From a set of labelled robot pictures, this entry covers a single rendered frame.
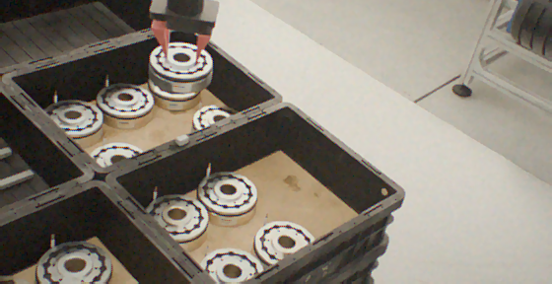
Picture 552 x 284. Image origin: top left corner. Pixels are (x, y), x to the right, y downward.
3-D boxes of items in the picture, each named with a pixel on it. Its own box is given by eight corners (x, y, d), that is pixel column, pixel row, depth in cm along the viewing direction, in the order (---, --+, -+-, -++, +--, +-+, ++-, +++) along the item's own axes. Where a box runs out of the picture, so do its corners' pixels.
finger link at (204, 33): (207, 74, 131) (212, 25, 125) (163, 68, 131) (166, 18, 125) (212, 51, 136) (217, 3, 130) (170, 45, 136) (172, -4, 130)
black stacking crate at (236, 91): (182, 71, 171) (187, 25, 164) (275, 148, 156) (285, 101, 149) (0, 131, 147) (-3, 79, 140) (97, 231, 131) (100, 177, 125)
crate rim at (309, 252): (285, 109, 150) (287, 99, 148) (407, 204, 134) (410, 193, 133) (99, 187, 125) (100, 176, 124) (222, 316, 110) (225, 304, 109)
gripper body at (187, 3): (214, 32, 126) (218, -10, 121) (148, 22, 126) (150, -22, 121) (219, 11, 131) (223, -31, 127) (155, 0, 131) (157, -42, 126)
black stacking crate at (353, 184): (277, 149, 155) (287, 102, 149) (391, 244, 140) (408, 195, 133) (98, 232, 131) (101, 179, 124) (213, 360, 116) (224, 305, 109)
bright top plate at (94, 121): (82, 96, 151) (82, 94, 151) (113, 125, 146) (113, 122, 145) (30, 112, 145) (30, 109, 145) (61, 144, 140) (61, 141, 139)
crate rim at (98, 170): (186, 32, 165) (187, 22, 164) (285, 108, 150) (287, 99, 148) (-4, 87, 141) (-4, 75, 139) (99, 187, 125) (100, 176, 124)
